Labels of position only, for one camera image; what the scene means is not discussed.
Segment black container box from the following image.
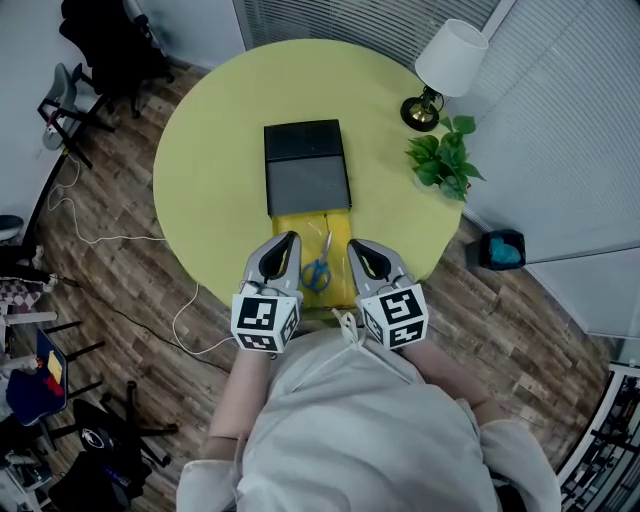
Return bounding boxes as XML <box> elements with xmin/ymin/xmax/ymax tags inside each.
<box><xmin>263</xmin><ymin>118</ymin><xmax>353</xmax><ymax>218</ymax></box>

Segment white window blinds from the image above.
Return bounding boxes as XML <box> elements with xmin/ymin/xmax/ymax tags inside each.
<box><xmin>462</xmin><ymin>0</ymin><xmax>640</xmax><ymax>264</ymax></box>
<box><xmin>232</xmin><ymin>0</ymin><xmax>503</xmax><ymax>67</ymax></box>

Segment black trash bin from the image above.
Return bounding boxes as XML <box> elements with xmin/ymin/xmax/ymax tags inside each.
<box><xmin>464</xmin><ymin>228</ymin><xmax>528</xmax><ymax>272</ymax></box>

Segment gray chair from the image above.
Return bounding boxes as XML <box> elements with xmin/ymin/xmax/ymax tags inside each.
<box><xmin>36</xmin><ymin>62</ymin><xmax>117</xmax><ymax>170</ymax></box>

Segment white-shade table lamp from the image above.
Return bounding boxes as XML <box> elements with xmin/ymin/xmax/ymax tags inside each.
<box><xmin>399</xmin><ymin>18</ymin><xmax>490</xmax><ymax>133</ymax></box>

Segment blue bag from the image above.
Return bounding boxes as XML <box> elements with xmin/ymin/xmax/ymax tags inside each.
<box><xmin>488</xmin><ymin>235</ymin><xmax>522</xmax><ymax>267</ymax></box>

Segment yellow-green round tablecloth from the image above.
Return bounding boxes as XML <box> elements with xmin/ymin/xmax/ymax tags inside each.
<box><xmin>152</xmin><ymin>38</ymin><xmax>464</xmax><ymax>321</ymax></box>

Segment black office chair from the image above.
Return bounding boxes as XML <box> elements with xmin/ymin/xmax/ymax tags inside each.
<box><xmin>58</xmin><ymin>0</ymin><xmax>177</xmax><ymax>120</ymax></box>

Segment black swivel chair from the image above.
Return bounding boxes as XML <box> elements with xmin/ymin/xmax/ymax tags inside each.
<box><xmin>47</xmin><ymin>379</ymin><xmax>180</xmax><ymax>512</ymax></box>

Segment blue padded chair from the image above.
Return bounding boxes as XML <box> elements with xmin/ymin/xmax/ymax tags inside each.
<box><xmin>3</xmin><ymin>319</ymin><xmax>107</xmax><ymax>427</ymax></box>

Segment person's white hooded top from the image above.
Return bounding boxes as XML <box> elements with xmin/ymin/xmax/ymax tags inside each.
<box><xmin>176</xmin><ymin>309</ymin><xmax>562</xmax><ymax>512</ymax></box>

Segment black cable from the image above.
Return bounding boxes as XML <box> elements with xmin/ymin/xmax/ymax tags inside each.
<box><xmin>49</xmin><ymin>273</ymin><xmax>232</xmax><ymax>375</ymax></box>

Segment metal storage shelf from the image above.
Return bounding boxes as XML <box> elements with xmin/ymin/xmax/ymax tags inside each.
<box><xmin>558</xmin><ymin>363</ymin><xmax>640</xmax><ymax>512</ymax></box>

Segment white cable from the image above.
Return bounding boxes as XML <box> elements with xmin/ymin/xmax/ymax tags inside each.
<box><xmin>46</xmin><ymin>154</ymin><xmax>237</xmax><ymax>357</ymax></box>

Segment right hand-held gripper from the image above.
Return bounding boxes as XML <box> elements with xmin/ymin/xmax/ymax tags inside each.
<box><xmin>347</xmin><ymin>238</ymin><xmax>430</xmax><ymax>351</ymax></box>

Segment person's right forearm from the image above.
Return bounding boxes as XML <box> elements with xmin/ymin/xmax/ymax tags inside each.
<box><xmin>399</xmin><ymin>339</ymin><xmax>503</xmax><ymax>427</ymax></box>

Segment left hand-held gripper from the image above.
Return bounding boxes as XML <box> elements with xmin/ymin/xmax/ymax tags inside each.
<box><xmin>230</xmin><ymin>231</ymin><xmax>305</xmax><ymax>355</ymax></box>

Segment person's left forearm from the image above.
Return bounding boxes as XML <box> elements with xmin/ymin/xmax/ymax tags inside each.
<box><xmin>201</xmin><ymin>345</ymin><xmax>275</xmax><ymax>462</ymax></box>

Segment green potted plant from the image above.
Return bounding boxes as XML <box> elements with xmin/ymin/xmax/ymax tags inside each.
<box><xmin>404</xmin><ymin>114</ymin><xmax>487</xmax><ymax>203</ymax></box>

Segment blue-handled scissors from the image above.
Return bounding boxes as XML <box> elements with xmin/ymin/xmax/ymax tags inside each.
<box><xmin>300</xmin><ymin>230</ymin><xmax>334</xmax><ymax>293</ymax></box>

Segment checkered cloth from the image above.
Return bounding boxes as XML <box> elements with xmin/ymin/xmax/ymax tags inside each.
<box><xmin>0</xmin><ymin>278</ymin><xmax>45</xmax><ymax>315</ymax></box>

